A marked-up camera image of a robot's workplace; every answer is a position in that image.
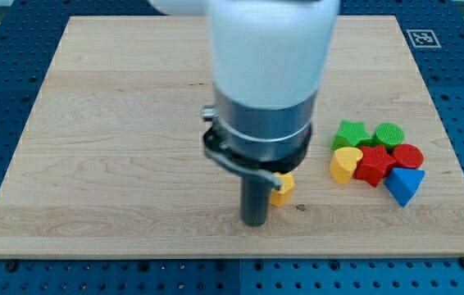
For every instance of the red star block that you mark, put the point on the red star block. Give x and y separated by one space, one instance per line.
375 165

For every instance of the red cylinder block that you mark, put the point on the red cylinder block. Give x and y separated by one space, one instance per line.
408 156

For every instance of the wooden board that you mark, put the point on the wooden board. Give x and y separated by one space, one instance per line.
110 164

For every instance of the white fiducial marker tag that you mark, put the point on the white fiducial marker tag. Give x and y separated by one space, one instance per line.
423 38

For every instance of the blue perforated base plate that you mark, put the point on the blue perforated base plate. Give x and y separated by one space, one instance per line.
29 34

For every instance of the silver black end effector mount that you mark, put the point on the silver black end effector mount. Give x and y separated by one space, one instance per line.
256 142

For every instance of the green star block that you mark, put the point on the green star block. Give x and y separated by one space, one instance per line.
351 134

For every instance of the yellow heart block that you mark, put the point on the yellow heart block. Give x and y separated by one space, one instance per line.
344 163

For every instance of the yellow hexagon block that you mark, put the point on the yellow hexagon block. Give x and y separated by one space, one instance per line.
285 193

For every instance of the blue triangle block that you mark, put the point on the blue triangle block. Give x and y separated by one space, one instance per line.
403 184

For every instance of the green cylinder block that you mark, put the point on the green cylinder block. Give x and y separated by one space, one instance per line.
389 135

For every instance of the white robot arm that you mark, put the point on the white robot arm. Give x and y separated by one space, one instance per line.
268 59

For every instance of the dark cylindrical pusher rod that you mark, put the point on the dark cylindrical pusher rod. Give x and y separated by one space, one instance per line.
255 198

